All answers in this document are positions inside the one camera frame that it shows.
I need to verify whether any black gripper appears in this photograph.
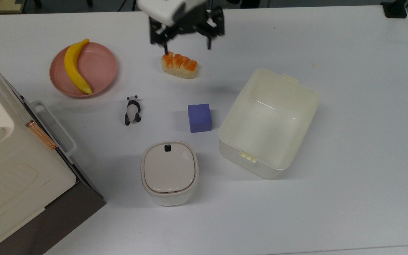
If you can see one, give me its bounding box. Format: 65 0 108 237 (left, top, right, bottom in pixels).
149 5 225 56

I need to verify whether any cream plastic box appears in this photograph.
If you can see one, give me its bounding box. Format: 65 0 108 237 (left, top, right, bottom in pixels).
218 68 320 180

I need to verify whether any toy bread loaf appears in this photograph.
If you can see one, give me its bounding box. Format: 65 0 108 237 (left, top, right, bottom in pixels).
161 51 198 79

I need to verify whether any purple block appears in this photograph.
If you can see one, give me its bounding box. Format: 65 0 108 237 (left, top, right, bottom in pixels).
188 103 213 134

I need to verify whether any panda figurine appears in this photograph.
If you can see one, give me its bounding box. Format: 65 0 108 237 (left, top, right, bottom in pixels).
124 95 142 126

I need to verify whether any pink plate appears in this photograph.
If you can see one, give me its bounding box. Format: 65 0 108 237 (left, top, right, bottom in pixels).
49 42 118 99

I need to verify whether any yellow banana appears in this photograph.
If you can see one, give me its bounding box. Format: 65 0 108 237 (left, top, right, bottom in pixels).
64 39 93 95

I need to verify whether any white lidded bin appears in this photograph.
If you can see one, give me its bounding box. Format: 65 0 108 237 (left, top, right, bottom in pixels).
141 141 199 206

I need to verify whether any white toy appliance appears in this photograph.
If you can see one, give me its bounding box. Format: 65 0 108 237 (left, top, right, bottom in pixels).
0 51 107 255

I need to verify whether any white appliance handle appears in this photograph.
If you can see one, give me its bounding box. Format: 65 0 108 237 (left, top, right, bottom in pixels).
30 101 78 159

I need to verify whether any copper bar handle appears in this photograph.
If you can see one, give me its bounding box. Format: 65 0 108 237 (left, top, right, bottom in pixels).
25 120 58 151

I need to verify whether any black clamp mount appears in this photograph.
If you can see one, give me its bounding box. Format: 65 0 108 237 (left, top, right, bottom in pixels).
381 1 408 19

